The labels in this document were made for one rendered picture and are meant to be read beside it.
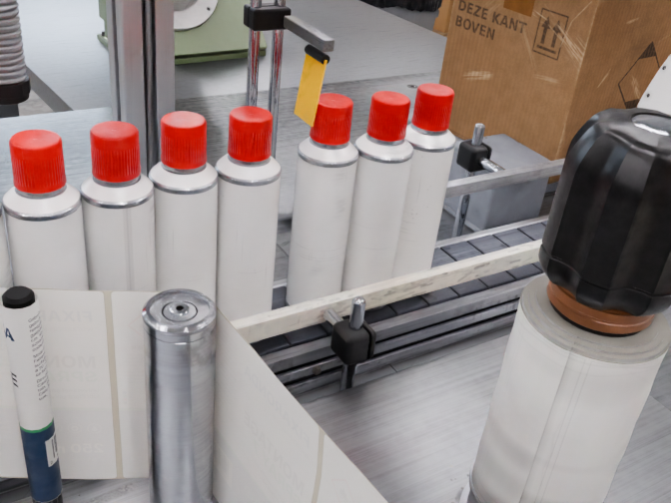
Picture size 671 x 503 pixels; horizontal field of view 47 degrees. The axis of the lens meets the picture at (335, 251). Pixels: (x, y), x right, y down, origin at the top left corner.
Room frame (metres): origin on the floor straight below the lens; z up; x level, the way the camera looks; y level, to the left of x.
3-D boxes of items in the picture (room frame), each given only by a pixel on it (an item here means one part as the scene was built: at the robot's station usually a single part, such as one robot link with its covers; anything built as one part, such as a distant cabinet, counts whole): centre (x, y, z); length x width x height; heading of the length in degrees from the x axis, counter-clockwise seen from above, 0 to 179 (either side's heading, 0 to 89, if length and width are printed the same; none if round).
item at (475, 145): (0.80, -0.16, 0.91); 0.07 x 0.03 x 0.16; 35
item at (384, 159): (0.61, -0.03, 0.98); 0.05 x 0.05 x 0.20
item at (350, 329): (0.51, -0.02, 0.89); 0.03 x 0.03 x 0.12; 35
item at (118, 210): (0.49, 0.16, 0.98); 0.05 x 0.05 x 0.20
